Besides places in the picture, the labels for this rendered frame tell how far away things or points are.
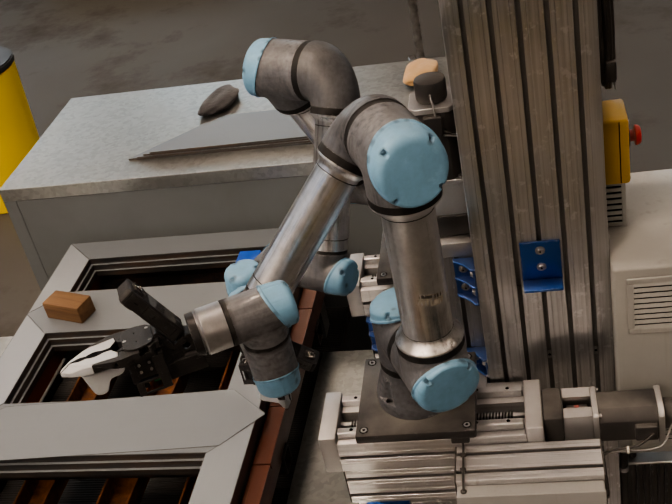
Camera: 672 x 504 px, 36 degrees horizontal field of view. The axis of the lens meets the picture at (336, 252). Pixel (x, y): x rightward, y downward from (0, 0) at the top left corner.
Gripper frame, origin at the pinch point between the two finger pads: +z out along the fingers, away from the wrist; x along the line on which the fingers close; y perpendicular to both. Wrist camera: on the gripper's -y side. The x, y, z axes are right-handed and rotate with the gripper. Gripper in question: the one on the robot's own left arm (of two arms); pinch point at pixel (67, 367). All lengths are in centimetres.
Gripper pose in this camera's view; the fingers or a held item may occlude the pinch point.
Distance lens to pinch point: 159.7
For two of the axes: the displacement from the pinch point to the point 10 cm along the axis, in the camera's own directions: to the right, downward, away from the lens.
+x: -3.0, -3.6, 8.9
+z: -9.3, 3.3, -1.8
